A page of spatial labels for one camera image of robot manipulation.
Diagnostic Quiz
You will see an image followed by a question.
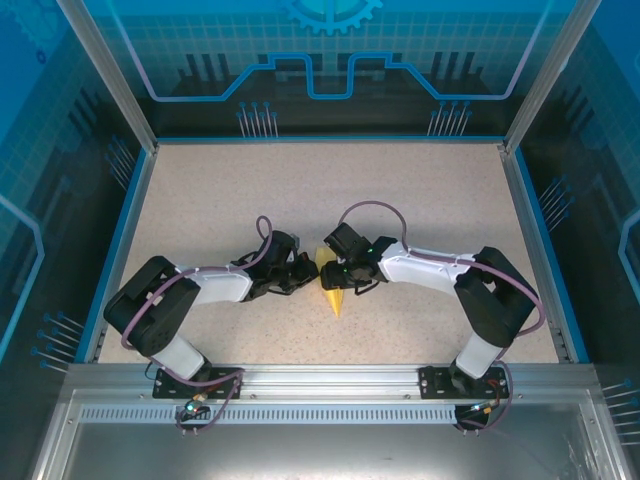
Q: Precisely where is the yellow cloth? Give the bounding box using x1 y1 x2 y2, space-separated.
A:
313 247 347 320

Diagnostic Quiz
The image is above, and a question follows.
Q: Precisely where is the blue table border strip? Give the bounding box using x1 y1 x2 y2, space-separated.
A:
513 147 592 365
154 134 506 144
73 147 159 365

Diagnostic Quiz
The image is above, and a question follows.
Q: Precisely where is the brushed metal shelf panel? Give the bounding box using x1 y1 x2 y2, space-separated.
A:
29 389 624 480

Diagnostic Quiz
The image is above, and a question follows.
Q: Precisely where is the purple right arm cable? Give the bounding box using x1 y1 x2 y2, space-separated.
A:
338 199 546 436

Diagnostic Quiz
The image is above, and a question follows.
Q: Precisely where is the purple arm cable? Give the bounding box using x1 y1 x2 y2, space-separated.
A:
121 214 274 437
338 199 546 436

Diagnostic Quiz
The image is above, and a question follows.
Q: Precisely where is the aluminium mounting rail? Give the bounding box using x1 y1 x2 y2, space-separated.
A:
64 363 599 401

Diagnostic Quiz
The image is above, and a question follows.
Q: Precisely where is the slotted grey cable duct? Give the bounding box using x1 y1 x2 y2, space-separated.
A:
79 407 461 424

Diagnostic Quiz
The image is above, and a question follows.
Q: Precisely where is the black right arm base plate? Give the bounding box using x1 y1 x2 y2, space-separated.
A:
418 364 510 400

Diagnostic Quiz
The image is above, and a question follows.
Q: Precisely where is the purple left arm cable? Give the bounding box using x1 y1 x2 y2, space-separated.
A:
121 214 274 437

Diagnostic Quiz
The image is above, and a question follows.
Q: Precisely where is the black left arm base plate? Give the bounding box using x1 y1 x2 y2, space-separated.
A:
152 366 245 400

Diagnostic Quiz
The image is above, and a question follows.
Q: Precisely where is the cable connector with green light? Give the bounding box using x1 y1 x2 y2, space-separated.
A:
180 393 212 420
467 398 503 417

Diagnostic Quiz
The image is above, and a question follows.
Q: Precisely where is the aluminium frame post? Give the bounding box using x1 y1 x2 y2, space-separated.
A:
501 0 604 154
55 0 160 154

